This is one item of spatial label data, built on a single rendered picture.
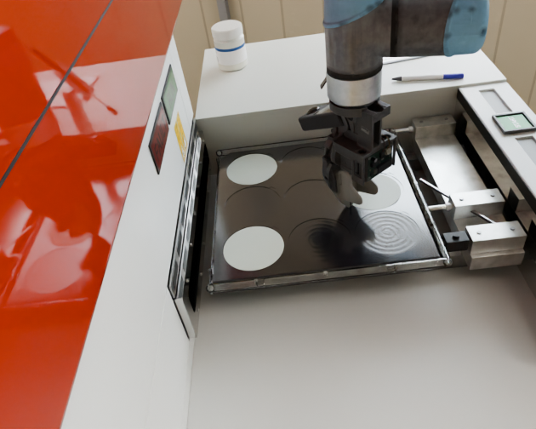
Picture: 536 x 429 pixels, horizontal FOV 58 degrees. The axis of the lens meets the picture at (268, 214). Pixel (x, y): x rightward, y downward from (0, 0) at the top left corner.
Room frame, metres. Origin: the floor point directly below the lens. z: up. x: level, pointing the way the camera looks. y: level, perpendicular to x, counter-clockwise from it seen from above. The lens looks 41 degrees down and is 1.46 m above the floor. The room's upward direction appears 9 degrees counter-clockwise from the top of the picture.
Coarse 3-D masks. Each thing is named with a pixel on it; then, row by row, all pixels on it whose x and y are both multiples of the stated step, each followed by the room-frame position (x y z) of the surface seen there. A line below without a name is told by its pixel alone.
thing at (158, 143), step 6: (162, 108) 0.66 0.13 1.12; (162, 114) 0.65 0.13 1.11; (162, 120) 0.64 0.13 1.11; (162, 126) 0.63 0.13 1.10; (156, 132) 0.60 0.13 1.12; (162, 132) 0.62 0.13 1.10; (156, 138) 0.59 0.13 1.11; (162, 138) 0.61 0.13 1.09; (156, 144) 0.58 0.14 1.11; (162, 144) 0.61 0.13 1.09; (156, 150) 0.57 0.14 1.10; (162, 150) 0.60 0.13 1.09; (156, 156) 0.56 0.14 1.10; (162, 156) 0.59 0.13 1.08
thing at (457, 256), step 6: (450, 252) 0.52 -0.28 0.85; (456, 252) 0.52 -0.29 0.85; (456, 258) 0.51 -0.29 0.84; (462, 258) 0.51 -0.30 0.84; (456, 264) 0.51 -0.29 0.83; (462, 264) 0.51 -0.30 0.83; (420, 270) 0.52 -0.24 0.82; (426, 270) 0.52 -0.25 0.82; (366, 276) 0.53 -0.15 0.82; (372, 276) 0.52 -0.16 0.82; (312, 282) 0.53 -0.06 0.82; (318, 282) 0.53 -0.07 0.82
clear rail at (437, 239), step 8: (392, 128) 0.83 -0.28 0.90; (400, 144) 0.77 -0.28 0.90; (400, 152) 0.74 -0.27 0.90; (400, 160) 0.73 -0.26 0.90; (408, 168) 0.69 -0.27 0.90; (408, 176) 0.67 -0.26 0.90; (416, 192) 0.62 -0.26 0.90; (424, 200) 0.60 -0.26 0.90; (424, 208) 0.58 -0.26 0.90; (424, 216) 0.57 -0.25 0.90; (432, 216) 0.56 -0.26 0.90; (432, 232) 0.53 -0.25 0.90; (440, 240) 0.50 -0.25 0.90; (440, 248) 0.49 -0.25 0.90; (440, 256) 0.48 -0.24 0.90; (448, 256) 0.47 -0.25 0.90
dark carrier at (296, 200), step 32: (224, 160) 0.82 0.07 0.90; (288, 160) 0.78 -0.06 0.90; (320, 160) 0.77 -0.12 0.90; (224, 192) 0.71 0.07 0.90; (256, 192) 0.70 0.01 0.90; (288, 192) 0.68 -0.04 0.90; (320, 192) 0.67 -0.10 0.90; (224, 224) 0.63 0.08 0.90; (256, 224) 0.61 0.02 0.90; (288, 224) 0.60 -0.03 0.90; (320, 224) 0.59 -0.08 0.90; (352, 224) 0.57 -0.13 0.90; (384, 224) 0.56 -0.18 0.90; (416, 224) 0.55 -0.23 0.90; (288, 256) 0.53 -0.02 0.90; (320, 256) 0.52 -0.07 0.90; (352, 256) 0.50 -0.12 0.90; (384, 256) 0.49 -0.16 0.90; (416, 256) 0.48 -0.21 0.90
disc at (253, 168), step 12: (252, 156) 0.82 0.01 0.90; (264, 156) 0.81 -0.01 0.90; (228, 168) 0.79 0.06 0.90; (240, 168) 0.78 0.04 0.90; (252, 168) 0.78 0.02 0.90; (264, 168) 0.77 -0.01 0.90; (276, 168) 0.76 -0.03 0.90; (240, 180) 0.74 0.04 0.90; (252, 180) 0.74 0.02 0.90; (264, 180) 0.73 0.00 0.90
